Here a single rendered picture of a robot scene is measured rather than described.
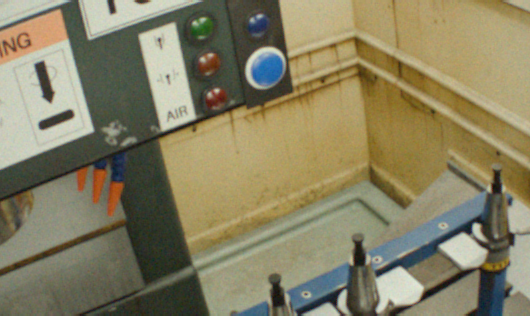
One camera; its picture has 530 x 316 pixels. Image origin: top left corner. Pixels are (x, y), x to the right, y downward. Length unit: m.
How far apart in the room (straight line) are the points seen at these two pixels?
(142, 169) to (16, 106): 0.87
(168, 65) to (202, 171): 1.33
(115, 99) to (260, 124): 1.35
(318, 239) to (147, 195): 0.72
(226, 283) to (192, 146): 0.38
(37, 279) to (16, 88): 0.91
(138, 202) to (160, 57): 0.88
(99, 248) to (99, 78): 0.88
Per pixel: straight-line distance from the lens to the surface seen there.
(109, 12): 0.55
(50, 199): 1.34
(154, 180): 1.43
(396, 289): 0.94
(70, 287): 1.46
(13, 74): 0.55
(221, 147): 1.89
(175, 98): 0.59
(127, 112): 0.58
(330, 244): 2.02
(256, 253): 2.03
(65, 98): 0.56
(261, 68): 0.61
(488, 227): 0.99
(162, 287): 1.55
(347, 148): 2.10
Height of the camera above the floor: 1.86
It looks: 32 degrees down
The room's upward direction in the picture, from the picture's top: 10 degrees counter-clockwise
